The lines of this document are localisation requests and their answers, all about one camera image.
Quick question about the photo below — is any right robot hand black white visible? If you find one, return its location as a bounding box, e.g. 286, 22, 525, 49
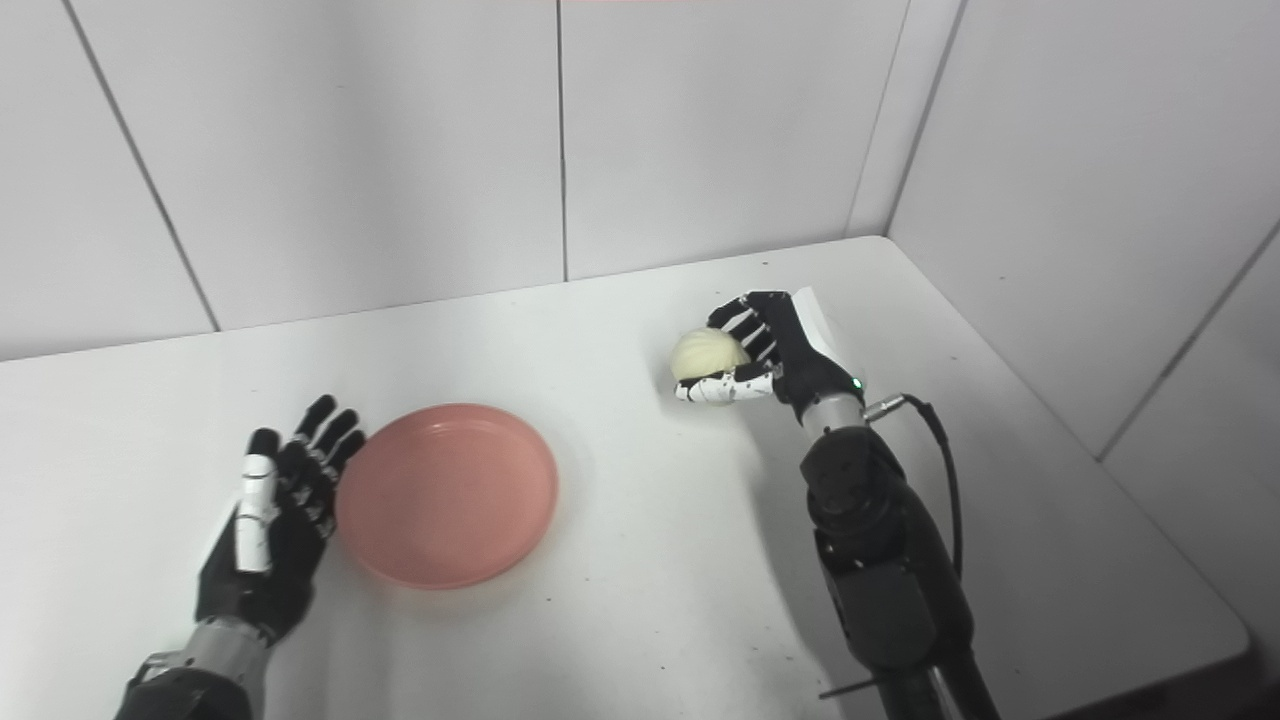
675, 286, 866, 413

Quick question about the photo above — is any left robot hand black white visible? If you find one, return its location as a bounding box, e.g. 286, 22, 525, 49
195, 394, 368, 646

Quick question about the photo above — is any cream steamed bun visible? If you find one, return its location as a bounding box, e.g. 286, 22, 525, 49
669, 327, 753, 385

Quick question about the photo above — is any pink round plate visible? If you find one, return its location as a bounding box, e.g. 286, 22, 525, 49
335, 403, 560, 591

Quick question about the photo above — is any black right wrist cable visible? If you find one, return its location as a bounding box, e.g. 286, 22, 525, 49
862, 393, 965, 581

